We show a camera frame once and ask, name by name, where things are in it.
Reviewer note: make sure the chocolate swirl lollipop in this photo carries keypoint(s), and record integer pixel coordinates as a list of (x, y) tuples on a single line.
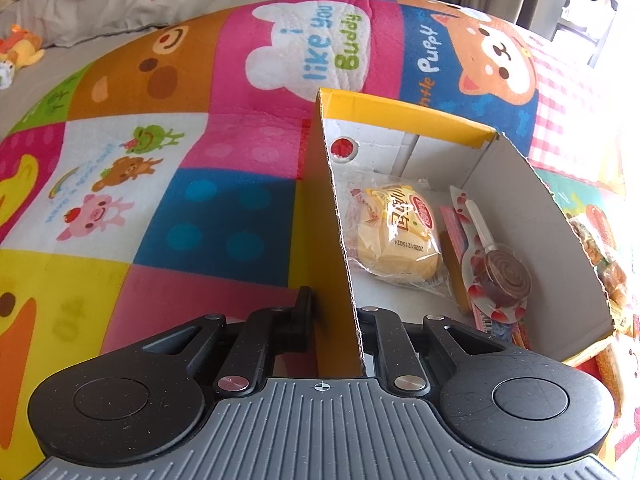
[(500, 272)]

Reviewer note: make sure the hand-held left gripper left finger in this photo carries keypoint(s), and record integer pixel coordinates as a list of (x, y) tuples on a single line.
[(302, 320)]

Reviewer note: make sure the small white toy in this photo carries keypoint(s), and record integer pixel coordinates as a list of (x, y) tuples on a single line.
[(5, 75)]

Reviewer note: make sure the pink snack packet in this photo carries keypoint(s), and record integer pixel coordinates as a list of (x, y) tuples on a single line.
[(452, 240)]

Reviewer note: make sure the black metal rack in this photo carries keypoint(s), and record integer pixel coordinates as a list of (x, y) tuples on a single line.
[(597, 40)]

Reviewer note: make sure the yellow cardboard box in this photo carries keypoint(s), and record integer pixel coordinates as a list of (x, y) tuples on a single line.
[(545, 240)]

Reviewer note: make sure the colourful printed play mat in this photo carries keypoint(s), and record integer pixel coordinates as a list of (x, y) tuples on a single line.
[(200, 210)]

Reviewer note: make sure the colourful candy packet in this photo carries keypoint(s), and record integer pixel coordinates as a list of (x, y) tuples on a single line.
[(592, 240)]

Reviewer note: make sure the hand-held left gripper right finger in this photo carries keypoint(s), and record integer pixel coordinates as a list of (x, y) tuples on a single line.
[(382, 332)]

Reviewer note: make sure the orange plush toy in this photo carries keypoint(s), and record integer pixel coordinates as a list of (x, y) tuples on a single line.
[(22, 50)]

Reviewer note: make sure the small packaged cake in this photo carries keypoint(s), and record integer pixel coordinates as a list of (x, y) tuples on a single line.
[(616, 282)]

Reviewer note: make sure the large packaged bread bun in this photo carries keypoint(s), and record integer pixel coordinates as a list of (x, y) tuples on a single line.
[(395, 230)]

